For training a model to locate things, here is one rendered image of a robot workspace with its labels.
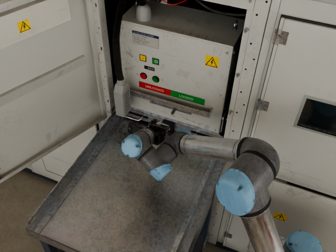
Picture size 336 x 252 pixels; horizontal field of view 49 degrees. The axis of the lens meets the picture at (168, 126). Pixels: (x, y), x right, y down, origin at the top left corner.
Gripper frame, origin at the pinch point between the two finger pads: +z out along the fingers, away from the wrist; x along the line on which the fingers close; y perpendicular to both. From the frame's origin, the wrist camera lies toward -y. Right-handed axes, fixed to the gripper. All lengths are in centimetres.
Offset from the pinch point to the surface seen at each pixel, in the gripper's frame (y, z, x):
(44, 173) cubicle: -91, 53, -75
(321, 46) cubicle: 53, -17, 47
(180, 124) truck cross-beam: 4.9, 16.7, -1.7
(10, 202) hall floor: -104, 38, -96
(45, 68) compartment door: -45, -22, 15
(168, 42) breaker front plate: -2.6, -3.5, 35.6
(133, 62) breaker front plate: -18.9, 3.8, 23.2
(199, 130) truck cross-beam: 14.7, 16.7, -1.7
